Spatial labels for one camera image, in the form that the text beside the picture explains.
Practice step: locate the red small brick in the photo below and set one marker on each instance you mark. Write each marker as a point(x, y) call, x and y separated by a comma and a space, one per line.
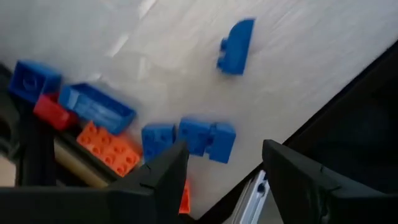
point(53, 112)

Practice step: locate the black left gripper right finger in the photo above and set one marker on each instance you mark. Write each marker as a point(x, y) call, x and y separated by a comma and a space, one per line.
point(326, 202)

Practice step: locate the orange small brick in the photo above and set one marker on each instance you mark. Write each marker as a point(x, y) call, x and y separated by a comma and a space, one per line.
point(185, 199)

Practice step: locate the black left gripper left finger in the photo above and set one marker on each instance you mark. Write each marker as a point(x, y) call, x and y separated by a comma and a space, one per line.
point(93, 205)

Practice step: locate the blue small brick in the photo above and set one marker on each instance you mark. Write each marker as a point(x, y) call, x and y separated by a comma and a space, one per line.
point(157, 140)
point(32, 81)
point(222, 143)
point(194, 135)

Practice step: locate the orange long brick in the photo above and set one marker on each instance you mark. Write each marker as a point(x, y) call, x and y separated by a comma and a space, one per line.
point(109, 149)

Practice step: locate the silver metal bracket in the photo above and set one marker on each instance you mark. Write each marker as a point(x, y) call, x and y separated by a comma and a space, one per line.
point(252, 199)

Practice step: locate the blue sloped brick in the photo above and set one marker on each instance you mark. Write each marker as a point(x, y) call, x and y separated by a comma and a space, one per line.
point(236, 49)

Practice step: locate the blue long brick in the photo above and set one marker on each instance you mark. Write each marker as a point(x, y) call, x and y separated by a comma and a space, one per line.
point(96, 107)

